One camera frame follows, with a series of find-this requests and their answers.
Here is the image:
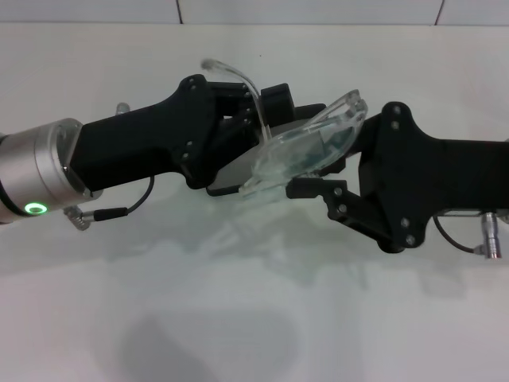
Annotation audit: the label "black glasses case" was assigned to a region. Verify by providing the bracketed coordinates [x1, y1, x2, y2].
[205, 102, 347, 197]

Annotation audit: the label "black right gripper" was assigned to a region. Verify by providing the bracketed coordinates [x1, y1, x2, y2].
[285, 100, 509, 256]

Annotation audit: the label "gripper cable with plug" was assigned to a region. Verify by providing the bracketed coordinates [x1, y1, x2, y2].
[432, 210, 509, 260]
[61, 174, 156, 232]

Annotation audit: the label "right gripper cable with plug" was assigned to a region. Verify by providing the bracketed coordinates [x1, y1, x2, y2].
[432, 210, 509, 260]

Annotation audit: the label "left gripper cable with plug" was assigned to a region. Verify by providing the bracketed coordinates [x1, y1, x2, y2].
[61, 174, 156, 232]

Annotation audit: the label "clear white glasses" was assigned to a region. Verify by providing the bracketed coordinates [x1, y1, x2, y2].
[200, 57, 369, 197]

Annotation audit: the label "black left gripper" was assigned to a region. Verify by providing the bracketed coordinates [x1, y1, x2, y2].
[69, 73, 224, 201]

